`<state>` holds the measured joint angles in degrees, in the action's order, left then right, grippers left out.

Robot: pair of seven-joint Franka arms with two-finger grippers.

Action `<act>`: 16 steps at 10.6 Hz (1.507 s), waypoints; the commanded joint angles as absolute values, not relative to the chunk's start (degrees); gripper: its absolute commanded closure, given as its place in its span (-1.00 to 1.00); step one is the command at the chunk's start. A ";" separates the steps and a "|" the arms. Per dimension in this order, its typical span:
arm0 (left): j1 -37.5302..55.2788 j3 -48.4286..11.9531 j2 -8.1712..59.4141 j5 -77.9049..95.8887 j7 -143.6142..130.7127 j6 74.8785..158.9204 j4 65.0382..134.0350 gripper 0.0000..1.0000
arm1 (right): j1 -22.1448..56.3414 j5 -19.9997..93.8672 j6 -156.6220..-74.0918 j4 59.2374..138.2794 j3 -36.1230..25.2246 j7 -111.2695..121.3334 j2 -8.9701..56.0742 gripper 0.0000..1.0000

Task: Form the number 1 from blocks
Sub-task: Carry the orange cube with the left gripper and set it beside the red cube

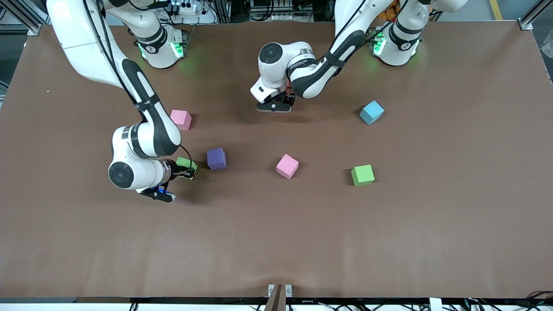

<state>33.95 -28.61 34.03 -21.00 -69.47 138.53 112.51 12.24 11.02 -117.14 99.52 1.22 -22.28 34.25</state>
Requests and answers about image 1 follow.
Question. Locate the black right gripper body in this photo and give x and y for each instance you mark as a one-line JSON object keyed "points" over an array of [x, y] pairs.
{"points": [[180, 169]]}

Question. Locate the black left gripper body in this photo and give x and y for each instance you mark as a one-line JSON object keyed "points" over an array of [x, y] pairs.
{"points": [[288, 98]]}

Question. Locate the green foam cube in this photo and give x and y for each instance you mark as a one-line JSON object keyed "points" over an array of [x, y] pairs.
{"points": [[185, 163], [362, 175]]}

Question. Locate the purple foam cube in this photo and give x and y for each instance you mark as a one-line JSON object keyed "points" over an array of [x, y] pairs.
{"points": [[216, 158]]}

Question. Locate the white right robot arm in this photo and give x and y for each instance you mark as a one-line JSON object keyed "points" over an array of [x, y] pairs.
{"points": [[86, 43]]}

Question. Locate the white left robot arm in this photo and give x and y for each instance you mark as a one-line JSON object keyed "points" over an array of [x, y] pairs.
{"points": [[302, 49]]}

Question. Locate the pink foam cube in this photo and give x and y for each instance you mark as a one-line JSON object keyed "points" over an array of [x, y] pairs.
{"points": [[287, 166], [183, 119]]}

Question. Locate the grey electronics rack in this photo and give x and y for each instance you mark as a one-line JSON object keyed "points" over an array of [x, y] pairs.
{"points": [[274, 11]]}

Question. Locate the light blue foam cube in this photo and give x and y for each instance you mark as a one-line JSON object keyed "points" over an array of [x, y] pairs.
{"points": [[371, 112]]}

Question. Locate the white power strip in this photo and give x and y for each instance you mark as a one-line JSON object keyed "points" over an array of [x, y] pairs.
{"points": [[190, 8]]}

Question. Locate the orange packets pile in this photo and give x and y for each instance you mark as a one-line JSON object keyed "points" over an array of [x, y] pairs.
{"points": [[389, 12]]}

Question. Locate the brown wooden stick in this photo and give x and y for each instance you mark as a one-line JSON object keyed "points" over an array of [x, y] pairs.
{"points": [[274, 300]]}

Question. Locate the paper table cover sheet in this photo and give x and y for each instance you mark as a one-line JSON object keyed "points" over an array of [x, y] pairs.
{"points": [[389, 237]]}

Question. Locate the white metal bracket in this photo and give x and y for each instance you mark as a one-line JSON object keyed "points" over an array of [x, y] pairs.
{"points": [[288, 290]]}

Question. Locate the aluminium frame profile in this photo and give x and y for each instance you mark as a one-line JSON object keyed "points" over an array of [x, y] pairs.
{"points": [[26, 21], [529, 19]]}

